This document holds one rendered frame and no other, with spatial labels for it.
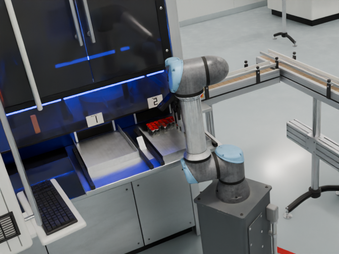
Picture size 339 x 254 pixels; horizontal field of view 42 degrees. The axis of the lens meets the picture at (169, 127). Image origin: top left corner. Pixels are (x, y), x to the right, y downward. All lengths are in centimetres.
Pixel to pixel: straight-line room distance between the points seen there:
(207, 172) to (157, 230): 105
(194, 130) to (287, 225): 145
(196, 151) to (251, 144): 209
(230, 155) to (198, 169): 14
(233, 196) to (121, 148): 66
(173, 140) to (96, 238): 80
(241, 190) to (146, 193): 85
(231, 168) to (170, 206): 97
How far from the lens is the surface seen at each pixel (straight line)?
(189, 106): 174
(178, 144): 225
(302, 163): 365
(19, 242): 195
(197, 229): 298
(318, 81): 273
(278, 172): 355
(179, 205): 281
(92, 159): 227
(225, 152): 188
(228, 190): 195
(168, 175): 266
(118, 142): 236
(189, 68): 169
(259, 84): 285
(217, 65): 171
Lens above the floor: 201
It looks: 28 degrees down
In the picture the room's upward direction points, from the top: 9 degrees counter-clockwise
